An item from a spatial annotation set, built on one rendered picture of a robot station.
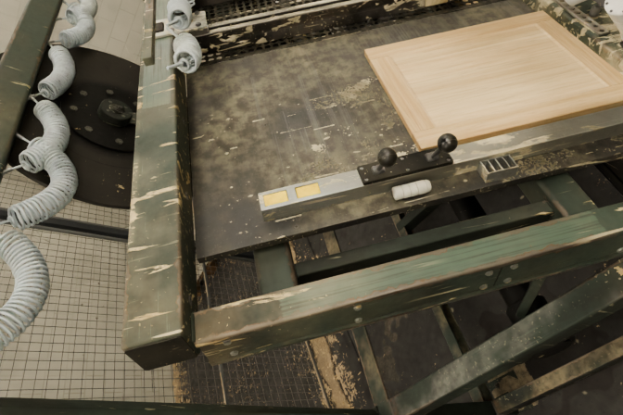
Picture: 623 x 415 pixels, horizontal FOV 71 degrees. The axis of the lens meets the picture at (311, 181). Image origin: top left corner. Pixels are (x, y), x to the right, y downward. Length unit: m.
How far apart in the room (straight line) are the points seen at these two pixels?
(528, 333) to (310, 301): 0.82
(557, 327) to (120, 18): 6.00
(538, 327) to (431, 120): 0.67
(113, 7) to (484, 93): 5.68
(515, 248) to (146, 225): 0.68
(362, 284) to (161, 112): 0.64
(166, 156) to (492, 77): 0.84
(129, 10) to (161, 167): 5.54
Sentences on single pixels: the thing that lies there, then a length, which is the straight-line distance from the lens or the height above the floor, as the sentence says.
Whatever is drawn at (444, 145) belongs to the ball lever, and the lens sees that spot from 0.86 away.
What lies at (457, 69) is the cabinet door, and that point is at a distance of 1.28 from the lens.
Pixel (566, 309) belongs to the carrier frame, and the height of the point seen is 0.79.
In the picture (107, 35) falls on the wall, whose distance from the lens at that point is 6.58.
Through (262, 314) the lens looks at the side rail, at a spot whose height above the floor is 1.67.
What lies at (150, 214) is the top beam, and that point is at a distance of 0.90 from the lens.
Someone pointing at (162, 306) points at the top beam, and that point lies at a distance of 0.78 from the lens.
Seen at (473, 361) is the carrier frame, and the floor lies 0.79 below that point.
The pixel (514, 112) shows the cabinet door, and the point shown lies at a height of 1.13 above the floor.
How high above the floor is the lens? 2.05
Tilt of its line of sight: 32 degrees down
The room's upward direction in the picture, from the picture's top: 74 degrees counter-clockwise
